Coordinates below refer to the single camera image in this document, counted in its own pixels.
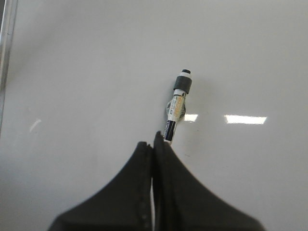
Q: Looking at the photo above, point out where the white whiteboard with aluminium frame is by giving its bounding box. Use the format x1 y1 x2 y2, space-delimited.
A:
0 0 308 231

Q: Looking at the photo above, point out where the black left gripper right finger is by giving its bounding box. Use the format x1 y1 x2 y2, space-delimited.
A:
153 132 264 231

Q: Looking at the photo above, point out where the white black whiteboard marker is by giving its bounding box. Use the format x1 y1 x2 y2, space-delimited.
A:
163 69 192 144

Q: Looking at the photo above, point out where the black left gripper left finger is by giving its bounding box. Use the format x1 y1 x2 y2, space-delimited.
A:
49 142 153 231

